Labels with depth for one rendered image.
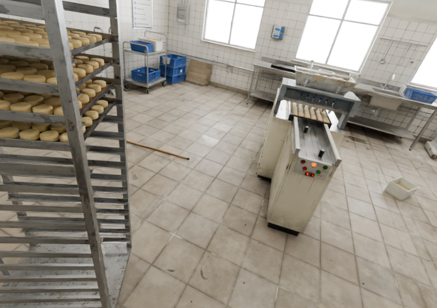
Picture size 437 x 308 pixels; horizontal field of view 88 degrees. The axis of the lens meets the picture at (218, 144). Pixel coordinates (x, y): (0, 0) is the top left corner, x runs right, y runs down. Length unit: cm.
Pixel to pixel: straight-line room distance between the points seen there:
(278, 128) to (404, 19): 388
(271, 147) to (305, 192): 76
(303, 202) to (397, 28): 439
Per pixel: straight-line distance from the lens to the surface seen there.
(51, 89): 76
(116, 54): 111
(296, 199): 203
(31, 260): 197
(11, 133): 94
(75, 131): 75
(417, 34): 586
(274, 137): 250
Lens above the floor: 165
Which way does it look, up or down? 29 degrees down
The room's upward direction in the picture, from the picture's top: 10 degrees clockwise
